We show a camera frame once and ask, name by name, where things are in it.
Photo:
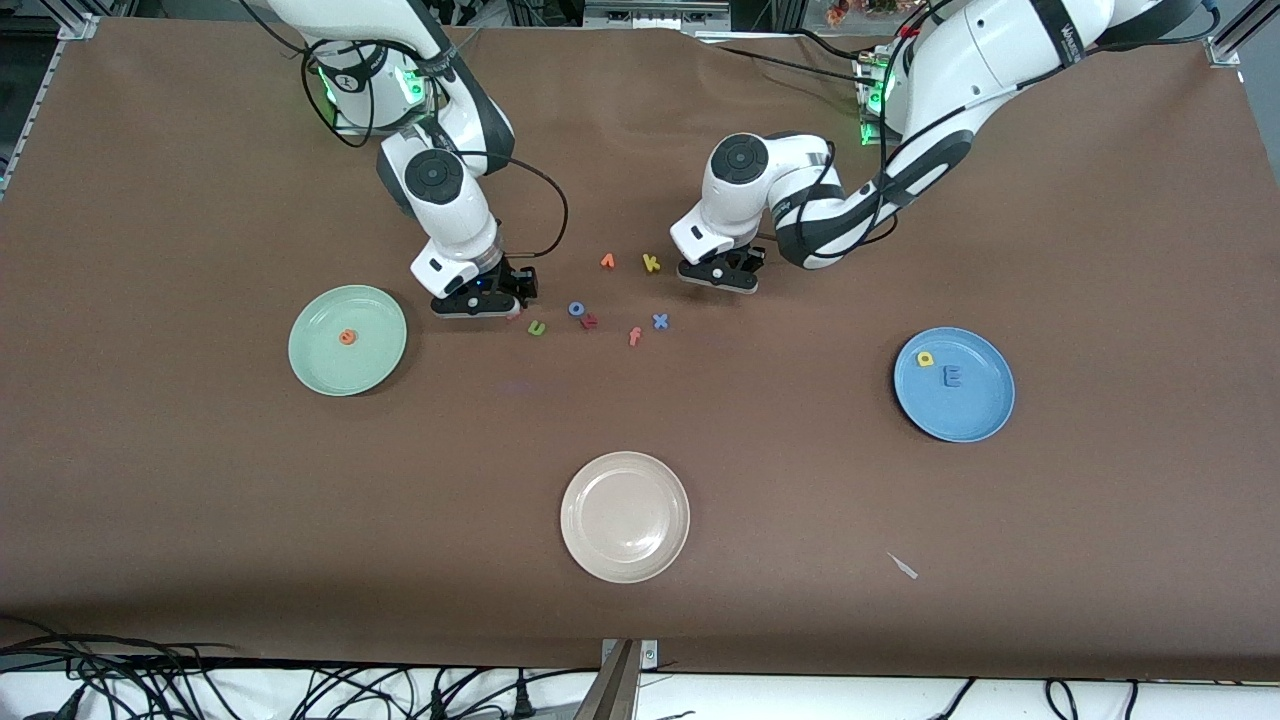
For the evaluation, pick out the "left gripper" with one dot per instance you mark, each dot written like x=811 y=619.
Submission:
x=748 y=258

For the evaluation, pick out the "grey metal box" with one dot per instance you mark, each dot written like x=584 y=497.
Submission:
x=655 y=15

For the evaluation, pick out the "light green plate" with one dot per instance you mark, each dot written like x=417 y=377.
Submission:
x=370 y=365

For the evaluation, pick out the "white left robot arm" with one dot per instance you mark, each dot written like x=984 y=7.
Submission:
x=1000 y=50

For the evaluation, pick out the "beige plate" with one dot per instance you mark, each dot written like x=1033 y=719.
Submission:
x=625 y=517

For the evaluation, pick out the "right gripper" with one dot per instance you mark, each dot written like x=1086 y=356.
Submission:
x=517 y=279

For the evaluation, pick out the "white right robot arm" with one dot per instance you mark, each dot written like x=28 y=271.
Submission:
x=350 y=15

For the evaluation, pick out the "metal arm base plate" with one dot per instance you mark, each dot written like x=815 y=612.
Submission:
x=350 y=129

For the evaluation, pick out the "small grey tape scrap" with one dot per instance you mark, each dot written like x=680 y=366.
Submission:
x=905 y=568

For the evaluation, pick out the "blue plate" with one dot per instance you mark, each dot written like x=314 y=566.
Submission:
x=975 y=410

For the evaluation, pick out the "aluminium frame rail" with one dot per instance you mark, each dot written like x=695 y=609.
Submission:
x=78 y=25
x=1228 y=45

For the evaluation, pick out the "brown table cover sheet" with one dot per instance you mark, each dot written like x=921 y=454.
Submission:
x=200 y=500

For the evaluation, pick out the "orange dried plant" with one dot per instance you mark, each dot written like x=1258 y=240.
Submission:
x=840 y=12

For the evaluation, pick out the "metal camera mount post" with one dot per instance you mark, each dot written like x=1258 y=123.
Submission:
x=615 y=690

